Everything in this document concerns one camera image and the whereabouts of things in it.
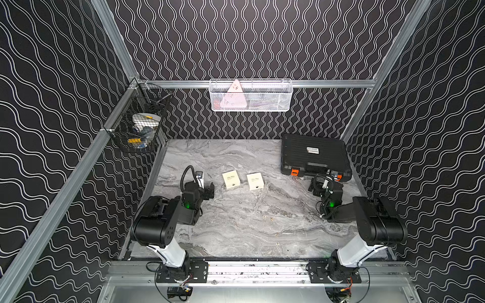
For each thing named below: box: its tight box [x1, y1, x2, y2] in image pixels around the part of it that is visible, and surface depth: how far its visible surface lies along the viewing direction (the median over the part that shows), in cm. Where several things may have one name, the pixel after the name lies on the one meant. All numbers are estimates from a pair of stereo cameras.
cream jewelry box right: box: [246, 172, 264, 191], surface depth 100 cm
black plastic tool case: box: [280, 133, 353, 182], surface depth 106 cm
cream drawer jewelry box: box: [222, 169, 241, 189], surface depth 102 cm
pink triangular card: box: [219, 79, 247, 109], surface depth 92 cm
